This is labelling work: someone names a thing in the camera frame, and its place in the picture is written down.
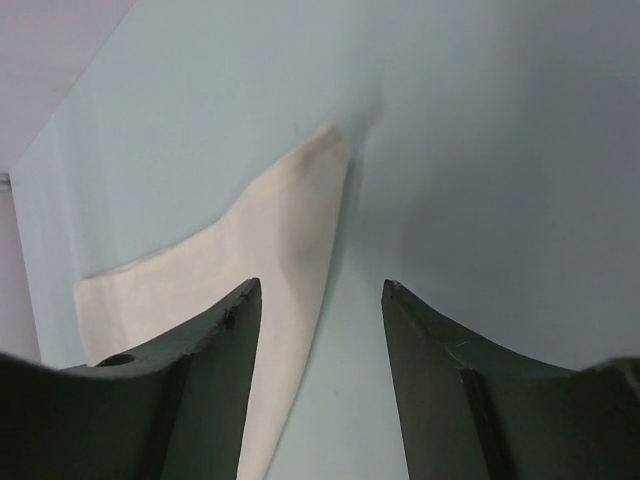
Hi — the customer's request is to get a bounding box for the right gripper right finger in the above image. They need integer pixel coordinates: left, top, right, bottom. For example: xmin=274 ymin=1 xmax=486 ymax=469
xmin=381 ymin=280 xmax=639 ymax=479

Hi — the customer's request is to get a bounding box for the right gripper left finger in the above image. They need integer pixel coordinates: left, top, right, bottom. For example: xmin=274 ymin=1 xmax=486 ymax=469
xmin=1 ymin=278 xmax=261 ymax=479

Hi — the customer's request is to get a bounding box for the white cloth napkin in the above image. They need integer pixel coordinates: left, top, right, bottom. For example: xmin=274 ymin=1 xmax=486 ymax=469
xmin=74 ymin=123 xmax=351 ymax=479

